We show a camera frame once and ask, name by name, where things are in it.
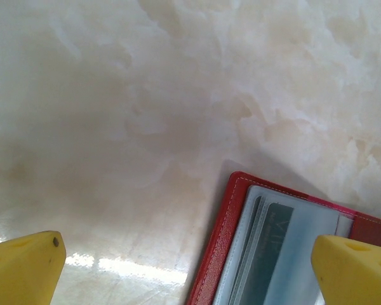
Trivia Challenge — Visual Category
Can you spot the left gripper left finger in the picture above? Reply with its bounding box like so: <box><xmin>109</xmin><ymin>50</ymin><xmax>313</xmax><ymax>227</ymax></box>
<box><xmin>0</xmin><ymin>231</ymin><xmax>67</xmax><ymax>305</ymax></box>

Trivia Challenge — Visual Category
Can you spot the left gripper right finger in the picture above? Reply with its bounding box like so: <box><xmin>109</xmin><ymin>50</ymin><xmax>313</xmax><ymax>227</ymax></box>
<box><xmin>311</xmin><ymin>234</ymin><xmax>381</xmax><ymax>305</ymax></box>

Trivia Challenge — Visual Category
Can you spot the red leather card holder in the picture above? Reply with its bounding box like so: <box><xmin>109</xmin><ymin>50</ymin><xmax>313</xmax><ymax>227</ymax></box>
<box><xmin>185</xmin><ymin>170</ymin><xmax>381</xmax><ymax>305</ymax></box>

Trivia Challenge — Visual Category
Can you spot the black credit card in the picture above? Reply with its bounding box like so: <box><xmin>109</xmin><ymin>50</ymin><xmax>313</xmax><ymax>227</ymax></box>
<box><xmin>263</xmin><ymin>202</ymin><xmax>320</xmax><ymax>305</ymax></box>

